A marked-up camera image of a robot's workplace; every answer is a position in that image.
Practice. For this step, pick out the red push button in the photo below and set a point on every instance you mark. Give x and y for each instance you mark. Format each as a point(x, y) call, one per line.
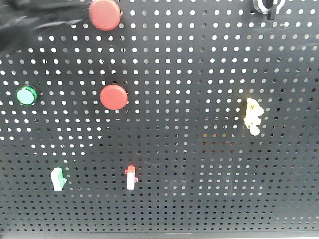
point(113, 97)
point(105, 15)

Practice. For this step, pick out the black rotary selector switch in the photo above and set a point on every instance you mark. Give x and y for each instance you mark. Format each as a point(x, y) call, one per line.
point(268, 7)

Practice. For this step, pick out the blurred black robot arm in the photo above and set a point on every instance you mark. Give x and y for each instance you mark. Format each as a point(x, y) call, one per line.
point(22, 20)

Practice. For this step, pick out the black perforated pegboard panel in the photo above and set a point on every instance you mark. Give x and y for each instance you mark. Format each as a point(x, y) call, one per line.
point(188, 67)

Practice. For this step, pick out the red white switch block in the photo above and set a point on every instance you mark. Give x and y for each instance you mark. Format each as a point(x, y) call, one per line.
point(131, 178)

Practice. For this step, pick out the green white switch block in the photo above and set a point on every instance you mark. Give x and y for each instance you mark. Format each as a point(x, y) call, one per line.
point(57, 178)

